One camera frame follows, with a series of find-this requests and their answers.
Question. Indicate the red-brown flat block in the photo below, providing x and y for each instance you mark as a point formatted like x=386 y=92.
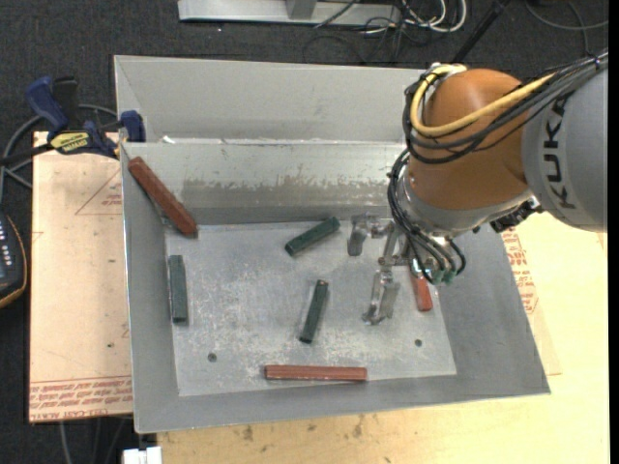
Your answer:
x=314 y=373
x=423 y=298
x=162 y=196

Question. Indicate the dark green flat block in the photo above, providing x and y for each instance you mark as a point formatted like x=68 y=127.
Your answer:
x=178 y=288
x=314 y=312
x=312 y=236

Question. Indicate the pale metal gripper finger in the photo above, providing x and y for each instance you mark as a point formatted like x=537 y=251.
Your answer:
x=383 y=298
x=355 y=240

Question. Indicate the brown cardboard board red print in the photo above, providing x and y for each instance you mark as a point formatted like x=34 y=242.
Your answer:
x=77 y=269

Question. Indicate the grey metal bin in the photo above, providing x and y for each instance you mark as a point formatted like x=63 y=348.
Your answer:
x=251 y=302

